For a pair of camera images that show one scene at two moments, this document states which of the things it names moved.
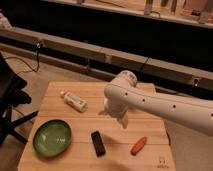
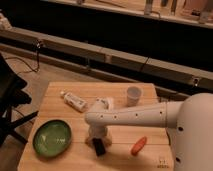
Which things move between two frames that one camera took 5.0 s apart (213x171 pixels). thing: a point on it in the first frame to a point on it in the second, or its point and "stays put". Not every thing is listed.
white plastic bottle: x=74 y=101 stays put
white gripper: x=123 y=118 to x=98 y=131
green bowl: x=52 y=138 stays put
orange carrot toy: x=138 y=146 stays put
